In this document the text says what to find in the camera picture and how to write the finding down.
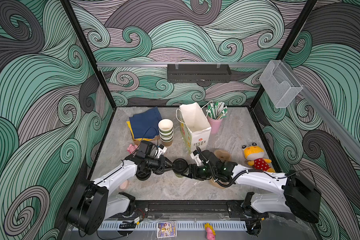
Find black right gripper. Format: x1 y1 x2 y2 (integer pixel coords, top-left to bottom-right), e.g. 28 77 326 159
180 163 217 181

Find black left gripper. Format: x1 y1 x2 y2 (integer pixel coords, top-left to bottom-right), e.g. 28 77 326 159
144 155 175 173

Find black coffee cup lid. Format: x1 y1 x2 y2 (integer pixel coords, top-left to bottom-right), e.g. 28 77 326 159
172 158 188 175
136 171 152 181

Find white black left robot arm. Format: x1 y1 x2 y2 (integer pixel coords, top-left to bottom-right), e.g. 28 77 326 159
64 141 172 235

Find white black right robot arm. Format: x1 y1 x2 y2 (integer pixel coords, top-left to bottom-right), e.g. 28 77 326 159
187 149 321 224

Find white green paper takeout bag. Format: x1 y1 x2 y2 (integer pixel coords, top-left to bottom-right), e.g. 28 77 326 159
176 103 212 154

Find brown pulp cup carrier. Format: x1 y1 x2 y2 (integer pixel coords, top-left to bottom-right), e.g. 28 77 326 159
209 149 232 190

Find yellow napkin stack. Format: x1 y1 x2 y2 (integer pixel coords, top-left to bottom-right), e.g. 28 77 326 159
126 121 156 142

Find pink plush toy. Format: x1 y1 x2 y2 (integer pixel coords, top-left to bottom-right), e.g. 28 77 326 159
127 144 139 154

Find stack of paper cups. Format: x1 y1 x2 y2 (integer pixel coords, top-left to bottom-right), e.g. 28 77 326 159
158 119 174 147

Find pink metal straw bucket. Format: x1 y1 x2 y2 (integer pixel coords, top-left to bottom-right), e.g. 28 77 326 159
207 117 223 134

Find pink oval soap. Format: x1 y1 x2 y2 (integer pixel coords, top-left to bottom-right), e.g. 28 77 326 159
119 180 130 191

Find navy blue napkin stack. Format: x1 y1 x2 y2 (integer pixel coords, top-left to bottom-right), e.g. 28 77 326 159
129 107 162 139

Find yellow plush doll red dress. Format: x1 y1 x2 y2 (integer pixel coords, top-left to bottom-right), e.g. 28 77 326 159
242 143 276 173

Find green white wrapped straws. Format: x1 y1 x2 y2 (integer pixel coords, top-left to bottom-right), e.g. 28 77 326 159
203 101 228 120

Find colourful picture card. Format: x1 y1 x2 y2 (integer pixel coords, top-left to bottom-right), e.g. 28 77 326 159
157 221 177 239

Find pink yellow small toy figure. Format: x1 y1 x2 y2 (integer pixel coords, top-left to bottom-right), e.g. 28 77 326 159
205 223 216 240

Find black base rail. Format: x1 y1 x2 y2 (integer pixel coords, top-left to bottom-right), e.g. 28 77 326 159
122 200 253 219

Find white slotted cable duct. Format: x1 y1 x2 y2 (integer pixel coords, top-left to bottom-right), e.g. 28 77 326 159
98 221 247 232

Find black wall shelf tray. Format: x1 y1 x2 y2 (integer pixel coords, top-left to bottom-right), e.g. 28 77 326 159
167 65 232 83

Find clear acrylic wall holder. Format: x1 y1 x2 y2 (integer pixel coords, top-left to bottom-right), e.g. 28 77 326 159
260 60 303 109

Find aluminium wall rail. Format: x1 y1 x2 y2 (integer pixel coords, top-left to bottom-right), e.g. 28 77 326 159
96 61 268 68

